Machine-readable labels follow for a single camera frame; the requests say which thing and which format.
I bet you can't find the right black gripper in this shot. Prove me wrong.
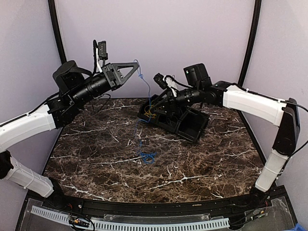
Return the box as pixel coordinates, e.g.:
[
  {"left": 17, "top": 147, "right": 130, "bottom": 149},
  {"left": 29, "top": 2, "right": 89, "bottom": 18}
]
[{"left": 150, "top": 85, "right": 202, "bottom": 117}]

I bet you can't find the blue cable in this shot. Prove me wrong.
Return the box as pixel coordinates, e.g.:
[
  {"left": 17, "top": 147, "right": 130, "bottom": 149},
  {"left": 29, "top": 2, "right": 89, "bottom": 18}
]
[{"left": 133, "top": 59, "right": 157, "bottom": 166}]

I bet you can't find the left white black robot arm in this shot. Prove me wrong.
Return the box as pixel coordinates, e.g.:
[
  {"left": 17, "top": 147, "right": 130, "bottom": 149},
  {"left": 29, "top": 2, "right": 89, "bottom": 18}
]
[{"left": 0, "top": 60, "right": 139, "bottom": 210}]

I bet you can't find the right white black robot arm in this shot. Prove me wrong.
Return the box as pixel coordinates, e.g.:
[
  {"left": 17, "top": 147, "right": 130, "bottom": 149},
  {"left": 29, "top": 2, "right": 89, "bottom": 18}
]
[{"left": 150, "top": 64, "right": 300, "bottom": 209}]

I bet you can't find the black three-compartment bin tray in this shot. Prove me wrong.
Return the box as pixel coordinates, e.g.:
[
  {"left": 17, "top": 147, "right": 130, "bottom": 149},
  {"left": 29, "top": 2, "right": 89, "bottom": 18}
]
[{"left": 138, "top": 94, "right": 209, "bottom": 143}]

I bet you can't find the blue object bottom corner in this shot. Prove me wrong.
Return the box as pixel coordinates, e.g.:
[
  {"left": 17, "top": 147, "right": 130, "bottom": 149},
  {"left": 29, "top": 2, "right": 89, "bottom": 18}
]
[{"left": 292, "top": 223, "right": 308, "bottom": 231}]

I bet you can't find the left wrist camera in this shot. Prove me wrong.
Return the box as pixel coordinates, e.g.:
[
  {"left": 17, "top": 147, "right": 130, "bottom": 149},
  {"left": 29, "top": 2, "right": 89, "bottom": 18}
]
[{"left": 92, "top": 39, "right": 108, "bottom": 75}]

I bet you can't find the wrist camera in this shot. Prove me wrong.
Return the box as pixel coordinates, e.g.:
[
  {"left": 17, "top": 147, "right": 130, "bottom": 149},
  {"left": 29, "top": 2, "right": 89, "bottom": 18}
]
[
  {"left": 154, "top": 73, "right": 179, "bottom": 97},
  {"left": 92, "top": 39, "right": 108, "bottom": 75}
]

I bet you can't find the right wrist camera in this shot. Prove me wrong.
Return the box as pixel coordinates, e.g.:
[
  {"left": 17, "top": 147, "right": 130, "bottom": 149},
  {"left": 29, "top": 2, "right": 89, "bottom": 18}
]
[{"left": 154, "top": 73, "right": 179, "bottom": 97}]

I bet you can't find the left black frame post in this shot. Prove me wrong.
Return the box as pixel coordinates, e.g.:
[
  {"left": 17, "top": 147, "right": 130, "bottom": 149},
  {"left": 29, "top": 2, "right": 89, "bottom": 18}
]
[{"left": 48, "top": 0, "right": 67, "bottom": 64}]

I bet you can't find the black frame post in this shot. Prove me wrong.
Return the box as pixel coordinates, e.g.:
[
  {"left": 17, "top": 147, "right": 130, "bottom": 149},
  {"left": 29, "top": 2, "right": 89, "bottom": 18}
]
[
  {"left": 48, "top": 0, "right": 67, "bottom": 64},
  {"left": 238, "top": 0, "right": 262, "bottom": 87}
]

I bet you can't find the black front rail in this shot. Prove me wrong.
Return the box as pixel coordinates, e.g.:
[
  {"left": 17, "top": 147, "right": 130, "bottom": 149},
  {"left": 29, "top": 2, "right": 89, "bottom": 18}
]
[{"left": 63, "top": 194, "right": 257, "bottom": 217}]

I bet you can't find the white slotted cable duct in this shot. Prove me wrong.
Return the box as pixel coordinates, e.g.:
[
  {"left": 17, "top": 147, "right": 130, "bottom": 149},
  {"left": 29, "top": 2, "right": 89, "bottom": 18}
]
[{"left": 30, "top": 206, "right": 230, "bottom": 231}]

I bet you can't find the right black frame post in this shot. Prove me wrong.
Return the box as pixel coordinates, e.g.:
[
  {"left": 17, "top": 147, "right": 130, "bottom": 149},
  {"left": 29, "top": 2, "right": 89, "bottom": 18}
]
[{"left": 238, "top": 0, "right": 262, "bottom": 87}]

